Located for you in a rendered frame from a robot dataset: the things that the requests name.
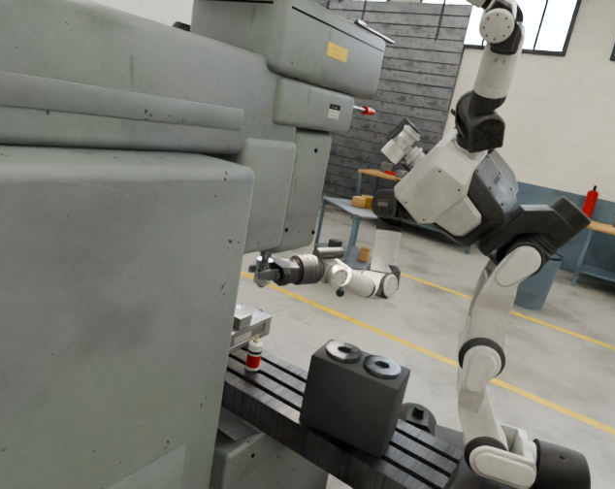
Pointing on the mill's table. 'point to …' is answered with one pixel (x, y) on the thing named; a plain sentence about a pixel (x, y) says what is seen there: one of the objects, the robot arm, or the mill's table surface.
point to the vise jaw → (242, 319)
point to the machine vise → (260, 323)
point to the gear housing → (311, 107)
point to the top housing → (297, 41)
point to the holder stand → (354, 396)
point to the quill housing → (305, 189)
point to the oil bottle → (254, 354)
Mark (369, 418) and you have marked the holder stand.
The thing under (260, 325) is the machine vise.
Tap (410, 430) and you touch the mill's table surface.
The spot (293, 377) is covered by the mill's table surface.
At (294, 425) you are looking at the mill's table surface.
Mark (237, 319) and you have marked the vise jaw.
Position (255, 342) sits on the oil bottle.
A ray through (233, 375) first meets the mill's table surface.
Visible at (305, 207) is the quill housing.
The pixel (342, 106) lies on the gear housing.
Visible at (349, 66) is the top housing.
